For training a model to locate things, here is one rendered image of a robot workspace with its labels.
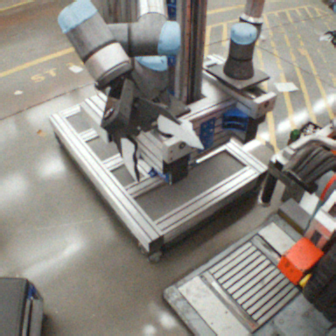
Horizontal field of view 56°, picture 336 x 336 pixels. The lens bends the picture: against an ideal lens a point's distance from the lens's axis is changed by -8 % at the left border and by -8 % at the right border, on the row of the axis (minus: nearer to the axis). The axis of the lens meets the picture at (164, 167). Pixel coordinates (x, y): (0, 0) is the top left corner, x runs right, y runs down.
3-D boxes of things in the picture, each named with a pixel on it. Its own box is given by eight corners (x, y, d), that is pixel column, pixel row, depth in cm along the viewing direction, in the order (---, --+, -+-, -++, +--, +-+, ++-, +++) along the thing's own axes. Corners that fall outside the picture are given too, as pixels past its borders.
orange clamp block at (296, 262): (316, 267, 84) (295, 286, 80) (296, 248, 88) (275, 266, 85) (325, 253, 79) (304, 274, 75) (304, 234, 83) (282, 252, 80)
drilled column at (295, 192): (291, 209, 201) (311, 159, 171) (279, 199, 206) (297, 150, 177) (300, 201, 205) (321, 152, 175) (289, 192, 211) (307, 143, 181)
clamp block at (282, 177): (288, 188, 93) (293, 176, 89) (265, 170, 98) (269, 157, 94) (298, 181, 95) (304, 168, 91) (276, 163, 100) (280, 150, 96)
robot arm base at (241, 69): (216, 69, 158) (218, 51, 151) (237, 62, 164) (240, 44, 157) (239, 83, 149) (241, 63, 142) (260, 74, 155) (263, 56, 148)
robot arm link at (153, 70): (168, 92, 125) (169, 59, 115) (132, 93, 124) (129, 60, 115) (166, 75, 133) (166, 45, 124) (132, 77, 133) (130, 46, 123)
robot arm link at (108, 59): (106, 44, 55) (74, 70, 59) (120, 66, 56) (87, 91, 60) (125, 41, 62) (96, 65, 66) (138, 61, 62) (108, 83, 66)
